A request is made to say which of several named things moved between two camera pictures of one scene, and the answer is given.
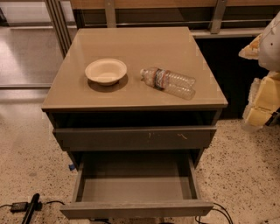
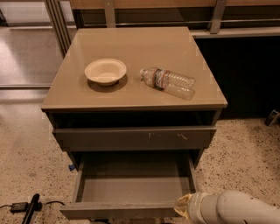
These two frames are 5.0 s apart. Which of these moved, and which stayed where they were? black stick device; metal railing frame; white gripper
Moved: white gripper
Stayed: metal railing frame; black stick device
